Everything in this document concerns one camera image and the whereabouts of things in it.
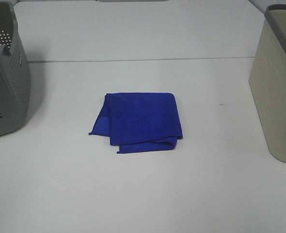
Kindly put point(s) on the blue towel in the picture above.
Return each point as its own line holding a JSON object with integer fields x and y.
{"x": 139, "y": 122}

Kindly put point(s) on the beige plastic basket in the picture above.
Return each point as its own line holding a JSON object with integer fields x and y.
{"x": 267, "y": 80}

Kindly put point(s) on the grey perforated plastic basket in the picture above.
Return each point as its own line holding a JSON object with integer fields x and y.
{"x": 15, "y": 81}

